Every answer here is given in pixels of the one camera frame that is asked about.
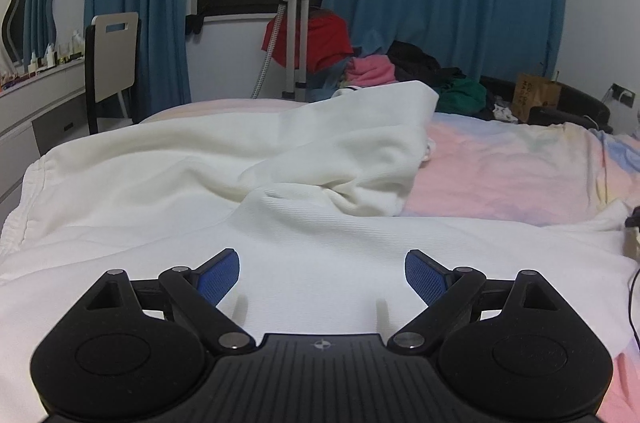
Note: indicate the white dressing desk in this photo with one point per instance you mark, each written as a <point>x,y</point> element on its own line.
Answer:
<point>37,115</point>

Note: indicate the beige black chair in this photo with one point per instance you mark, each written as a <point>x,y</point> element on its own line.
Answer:
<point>111,57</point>

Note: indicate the wall power outlet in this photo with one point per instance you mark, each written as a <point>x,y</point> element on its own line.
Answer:
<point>623,95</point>

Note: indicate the black garment pile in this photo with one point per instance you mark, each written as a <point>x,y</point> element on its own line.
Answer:
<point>412,64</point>

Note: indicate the green garment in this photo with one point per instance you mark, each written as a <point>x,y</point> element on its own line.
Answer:
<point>461,96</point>

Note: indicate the red garment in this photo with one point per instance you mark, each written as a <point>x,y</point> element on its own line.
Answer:
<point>328,41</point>

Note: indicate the pink garment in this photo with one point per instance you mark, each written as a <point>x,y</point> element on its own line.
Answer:
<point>370,71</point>

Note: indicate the pastel tie-dye bed sheet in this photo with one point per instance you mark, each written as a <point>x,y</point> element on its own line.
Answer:
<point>323,202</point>

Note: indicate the silver tripod with phone holder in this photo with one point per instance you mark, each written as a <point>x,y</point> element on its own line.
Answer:
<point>295,15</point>

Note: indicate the white sweatshirt garment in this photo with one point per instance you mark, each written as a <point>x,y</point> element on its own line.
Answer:
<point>84,208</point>

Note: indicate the black armchair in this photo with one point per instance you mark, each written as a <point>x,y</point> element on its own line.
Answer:
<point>574,106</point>

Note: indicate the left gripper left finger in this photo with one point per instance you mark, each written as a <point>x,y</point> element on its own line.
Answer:
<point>194,295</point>

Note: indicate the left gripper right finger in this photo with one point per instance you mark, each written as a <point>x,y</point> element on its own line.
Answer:
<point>449,295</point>

